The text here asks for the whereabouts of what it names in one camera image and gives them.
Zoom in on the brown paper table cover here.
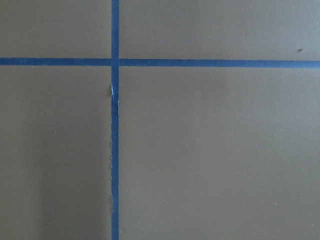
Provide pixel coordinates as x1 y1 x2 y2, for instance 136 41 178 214
0 0 320 240

